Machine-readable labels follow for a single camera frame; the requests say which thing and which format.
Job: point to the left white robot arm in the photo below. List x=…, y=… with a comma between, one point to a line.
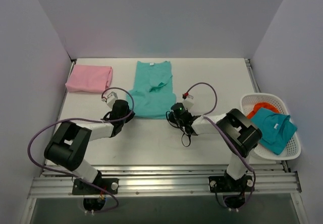
x=68, y=145

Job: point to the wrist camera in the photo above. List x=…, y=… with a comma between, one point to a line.
x=110, y=99
x=188, y=101

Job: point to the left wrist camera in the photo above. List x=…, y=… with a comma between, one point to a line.
x=110, y=99

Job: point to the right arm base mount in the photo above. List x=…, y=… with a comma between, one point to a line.
x=231, y=194

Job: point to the teal blue t shirt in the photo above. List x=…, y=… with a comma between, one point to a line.
x=277, y=129

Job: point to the mint green t shirt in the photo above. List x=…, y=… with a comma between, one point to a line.
x=152, y=94

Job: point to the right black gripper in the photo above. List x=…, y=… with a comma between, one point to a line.
x=173, y=117

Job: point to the folded pink t shirt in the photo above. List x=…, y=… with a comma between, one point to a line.
x=91, y=79

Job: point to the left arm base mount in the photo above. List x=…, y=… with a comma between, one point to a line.
x=99, y=196

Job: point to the white plastic basket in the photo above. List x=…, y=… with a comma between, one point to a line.
x=293, y=148

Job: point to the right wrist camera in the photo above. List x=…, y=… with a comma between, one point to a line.
x=188, y=101

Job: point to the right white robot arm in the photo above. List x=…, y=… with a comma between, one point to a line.
x=238, y=132

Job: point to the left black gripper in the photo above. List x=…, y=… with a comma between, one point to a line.
x=127, y=114

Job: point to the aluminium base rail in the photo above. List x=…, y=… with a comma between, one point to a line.
x=167, y=180

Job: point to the orange t shirt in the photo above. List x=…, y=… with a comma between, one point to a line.
x=260, y=105

